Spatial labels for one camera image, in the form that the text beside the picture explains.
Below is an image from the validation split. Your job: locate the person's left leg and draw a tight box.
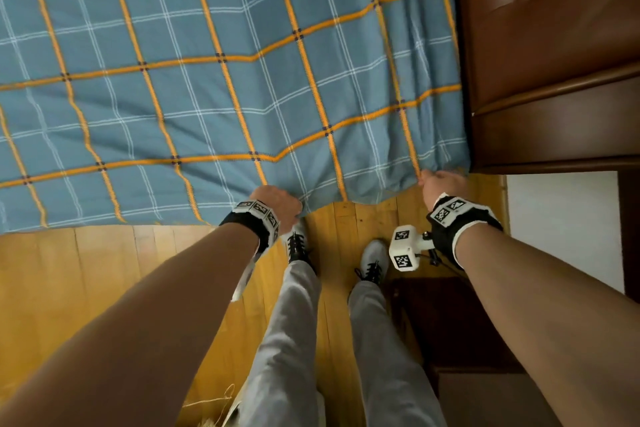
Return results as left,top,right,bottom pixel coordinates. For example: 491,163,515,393
239,261,326,427

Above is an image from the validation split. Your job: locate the person's left shoe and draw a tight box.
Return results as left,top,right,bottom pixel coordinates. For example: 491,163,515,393
283,219,317,274

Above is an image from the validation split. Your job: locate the person's right forearm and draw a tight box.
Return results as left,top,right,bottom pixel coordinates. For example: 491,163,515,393
455,224,640,427

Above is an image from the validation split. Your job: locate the person's right shoe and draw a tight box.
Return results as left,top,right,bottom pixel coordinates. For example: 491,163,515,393
355,240,390,286

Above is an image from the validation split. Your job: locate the person's right hand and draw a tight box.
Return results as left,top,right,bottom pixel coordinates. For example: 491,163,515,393
419,169,471,211

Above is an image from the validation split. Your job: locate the person's left hand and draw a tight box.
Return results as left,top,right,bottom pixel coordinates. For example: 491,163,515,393
249,185,303,234

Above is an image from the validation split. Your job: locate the white black marker wrist camera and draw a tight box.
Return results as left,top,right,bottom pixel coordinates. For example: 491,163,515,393
389,193,503,274
219,199,282,302

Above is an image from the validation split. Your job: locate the person's leg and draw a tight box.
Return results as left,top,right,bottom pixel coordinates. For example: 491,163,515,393
348,281,447,427
239,261,326,427

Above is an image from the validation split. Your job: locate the person's shoe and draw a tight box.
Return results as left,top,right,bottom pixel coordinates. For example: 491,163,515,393
355,240,390,286
283,219,317,274

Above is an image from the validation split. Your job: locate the person's left forearm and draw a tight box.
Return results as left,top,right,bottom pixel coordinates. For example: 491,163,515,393
0,222,261,427

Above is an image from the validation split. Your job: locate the blue plaid bed sheet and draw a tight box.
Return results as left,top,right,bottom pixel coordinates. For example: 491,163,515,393
0,0,471,235

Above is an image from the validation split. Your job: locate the person's right leg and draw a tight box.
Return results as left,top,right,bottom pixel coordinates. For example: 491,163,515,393
348,281,447,427

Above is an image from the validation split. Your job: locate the dark wooden nightstand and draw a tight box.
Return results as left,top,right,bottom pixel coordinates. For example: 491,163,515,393
389,276,561,427

